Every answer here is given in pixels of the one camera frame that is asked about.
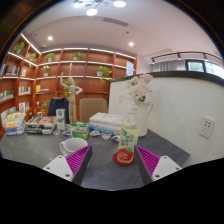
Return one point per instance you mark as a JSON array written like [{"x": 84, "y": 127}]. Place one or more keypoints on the white pitcher vase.
[{"x": 144, "y": 118}]

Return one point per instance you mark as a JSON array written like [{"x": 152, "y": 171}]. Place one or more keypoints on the green and white tissue box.
[{"x": 79, "y": 129}]

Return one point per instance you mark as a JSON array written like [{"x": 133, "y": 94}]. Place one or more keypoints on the wooden artist mannequin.
[{"x": 71, "y": 96}]

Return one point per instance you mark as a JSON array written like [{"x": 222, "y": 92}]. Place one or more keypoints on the beige chair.
[{"x": 93, "y": 108}]

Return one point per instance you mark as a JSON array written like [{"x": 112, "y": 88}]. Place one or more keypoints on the flat round red coaster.
[{"x": 115, "y": 158}]

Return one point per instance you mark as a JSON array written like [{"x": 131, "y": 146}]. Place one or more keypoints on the white wall socket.
[{"x": 207, "y": 126}]

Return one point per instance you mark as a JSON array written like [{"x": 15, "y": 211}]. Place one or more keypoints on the stack of white books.
[{"x": 106, "y": 122}]

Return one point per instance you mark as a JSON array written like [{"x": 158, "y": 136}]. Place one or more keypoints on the flat dark box orange print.
[{"x": 41, "y": 124}]

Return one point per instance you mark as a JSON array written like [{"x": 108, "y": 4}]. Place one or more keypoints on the clear plastic storage box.
[{"x": 14, "y": 124}]

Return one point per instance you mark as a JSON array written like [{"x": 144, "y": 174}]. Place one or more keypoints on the wooden wall shelf unit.
[{"x": 50, "y": 80}]

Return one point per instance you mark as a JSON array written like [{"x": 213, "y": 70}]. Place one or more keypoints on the dark blue chair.
[{"x": 58, "y": 108}]

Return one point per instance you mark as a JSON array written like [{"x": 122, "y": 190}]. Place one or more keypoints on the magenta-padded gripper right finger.
[{"x": 156, "y": 165}]

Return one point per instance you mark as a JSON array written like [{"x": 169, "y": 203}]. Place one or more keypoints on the tall white green carton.
[{"x": 60, "y": 119}]

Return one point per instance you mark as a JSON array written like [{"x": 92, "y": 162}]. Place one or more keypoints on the pink and white flower bouquet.
[{"x": 137, "y": 89}]

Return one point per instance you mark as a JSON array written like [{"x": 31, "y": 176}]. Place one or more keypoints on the ceiling light group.
[{"x": 96, "y": 6}]

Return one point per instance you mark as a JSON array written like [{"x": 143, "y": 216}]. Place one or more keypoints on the white ceramic cup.
[{"x": 72, "y": 145}]

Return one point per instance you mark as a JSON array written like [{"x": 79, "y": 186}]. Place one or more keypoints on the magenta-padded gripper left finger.
[{"x": 68, "y": 163}]

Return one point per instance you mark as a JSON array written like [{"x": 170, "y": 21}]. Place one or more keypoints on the clear drink bottle green label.
[{"x": 128, "y": 138}]

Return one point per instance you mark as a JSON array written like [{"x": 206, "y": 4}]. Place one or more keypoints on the black track light rail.
[{"x": 186, "y": 55}]

